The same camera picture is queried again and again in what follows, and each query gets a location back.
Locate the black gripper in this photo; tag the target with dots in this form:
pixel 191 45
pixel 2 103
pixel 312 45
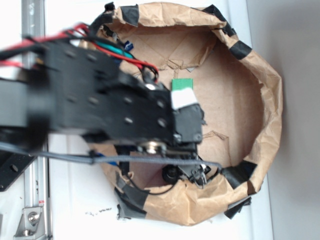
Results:
pixel 182 157

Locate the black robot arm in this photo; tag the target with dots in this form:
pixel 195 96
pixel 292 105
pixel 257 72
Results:
pixel 72 90

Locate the green rectangular block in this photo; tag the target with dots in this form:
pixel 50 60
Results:
pixel 178 84

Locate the brown paper bag nest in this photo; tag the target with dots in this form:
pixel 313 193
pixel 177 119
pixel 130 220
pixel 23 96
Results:
pixel 240 93

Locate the black mounting plate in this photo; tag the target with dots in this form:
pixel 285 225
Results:
pixel 12 165

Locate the aluminium extrusion rail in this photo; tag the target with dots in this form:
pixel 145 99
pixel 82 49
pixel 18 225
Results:
pixel 36 176

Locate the metal corner bracket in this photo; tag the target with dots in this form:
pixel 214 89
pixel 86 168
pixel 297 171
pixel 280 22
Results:
pixel 31 225

